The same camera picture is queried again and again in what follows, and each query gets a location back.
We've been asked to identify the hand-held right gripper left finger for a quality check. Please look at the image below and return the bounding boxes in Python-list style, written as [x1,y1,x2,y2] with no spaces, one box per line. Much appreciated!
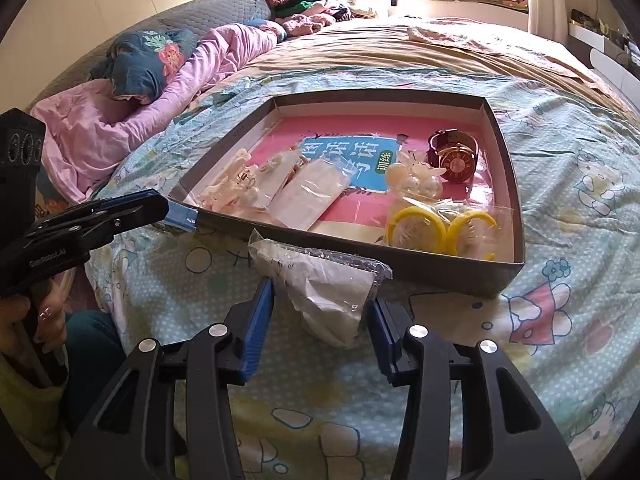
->
[55,277,276,480]

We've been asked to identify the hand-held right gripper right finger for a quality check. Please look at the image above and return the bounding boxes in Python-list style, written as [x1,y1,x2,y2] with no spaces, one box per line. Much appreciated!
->
[367,297,583,480]

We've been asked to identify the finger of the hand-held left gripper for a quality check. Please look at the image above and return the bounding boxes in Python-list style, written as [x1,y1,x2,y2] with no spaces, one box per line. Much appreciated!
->
[75,195,200,248]
[47,188,163,226]

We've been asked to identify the clear packet with white contents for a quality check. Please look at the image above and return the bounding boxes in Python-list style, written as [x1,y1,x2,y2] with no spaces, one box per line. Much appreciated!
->
[247,228,393,348]

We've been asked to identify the shallow dark cardboard box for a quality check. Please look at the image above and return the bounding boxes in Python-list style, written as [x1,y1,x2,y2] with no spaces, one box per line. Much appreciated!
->
[167,94,526,301]

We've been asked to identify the yellow ring packet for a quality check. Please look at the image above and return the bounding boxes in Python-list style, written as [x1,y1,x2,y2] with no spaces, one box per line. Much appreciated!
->
[385,197,501,262]

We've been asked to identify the clear plastic comb packet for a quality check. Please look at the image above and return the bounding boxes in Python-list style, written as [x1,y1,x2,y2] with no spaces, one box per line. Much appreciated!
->
[272,159,353,233]

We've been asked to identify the pearl bead hair ornament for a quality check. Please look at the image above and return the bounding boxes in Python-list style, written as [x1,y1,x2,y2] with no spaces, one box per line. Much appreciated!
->
[384,152,446,200]

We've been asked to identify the brown strap wristwatch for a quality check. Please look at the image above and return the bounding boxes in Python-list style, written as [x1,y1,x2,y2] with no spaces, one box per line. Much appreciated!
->
[427,128,480,183]

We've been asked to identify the person's left hand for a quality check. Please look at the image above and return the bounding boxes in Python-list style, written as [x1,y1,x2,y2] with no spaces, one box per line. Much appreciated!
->
[0,290,68,361]

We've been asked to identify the cream hair claw clip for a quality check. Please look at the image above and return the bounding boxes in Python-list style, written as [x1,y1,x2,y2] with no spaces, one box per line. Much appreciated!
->
[200,149,261,216]

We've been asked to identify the pink quilt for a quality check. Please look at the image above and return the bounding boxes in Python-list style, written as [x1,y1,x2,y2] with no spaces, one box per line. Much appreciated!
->
[30,22,288,206]

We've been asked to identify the white lace hair clip packet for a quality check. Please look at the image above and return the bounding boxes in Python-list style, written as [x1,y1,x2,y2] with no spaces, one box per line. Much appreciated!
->
[250,152,306,208]

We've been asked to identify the person's teal pants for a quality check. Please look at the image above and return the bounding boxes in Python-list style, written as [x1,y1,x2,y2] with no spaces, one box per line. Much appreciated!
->
[62,310,128,436]

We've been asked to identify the blue floral pillow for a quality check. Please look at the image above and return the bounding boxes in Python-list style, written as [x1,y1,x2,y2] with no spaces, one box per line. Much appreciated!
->
[90,27,201,101]

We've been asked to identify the person's yellow-green top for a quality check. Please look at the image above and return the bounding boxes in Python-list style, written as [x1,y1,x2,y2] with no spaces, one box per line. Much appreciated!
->
[0,350,68,461]

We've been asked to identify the pink book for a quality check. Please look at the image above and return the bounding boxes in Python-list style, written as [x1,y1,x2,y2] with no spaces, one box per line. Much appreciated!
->
[250,115,496,246]

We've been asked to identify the grey quilted headboard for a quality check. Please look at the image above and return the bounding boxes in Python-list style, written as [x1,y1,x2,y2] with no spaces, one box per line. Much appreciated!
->
[45,0,273,91]

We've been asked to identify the cartoon cat printed blanket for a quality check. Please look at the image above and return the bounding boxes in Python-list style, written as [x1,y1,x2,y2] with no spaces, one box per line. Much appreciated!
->
[85,67,640,480]

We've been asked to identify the pile of clothes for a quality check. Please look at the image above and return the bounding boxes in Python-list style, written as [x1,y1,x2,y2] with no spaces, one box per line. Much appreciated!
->
[267,0,381,38]

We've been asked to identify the light floral cloth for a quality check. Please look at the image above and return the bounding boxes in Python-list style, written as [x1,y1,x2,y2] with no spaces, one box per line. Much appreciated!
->
[407,22,591,81]

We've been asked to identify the window seat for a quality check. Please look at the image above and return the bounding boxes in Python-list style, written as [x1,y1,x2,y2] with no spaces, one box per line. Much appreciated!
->
[390,0,531,31]

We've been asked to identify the grey and white vanity desk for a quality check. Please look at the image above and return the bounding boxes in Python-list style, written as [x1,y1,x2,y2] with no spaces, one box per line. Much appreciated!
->
[567,7,640,91]

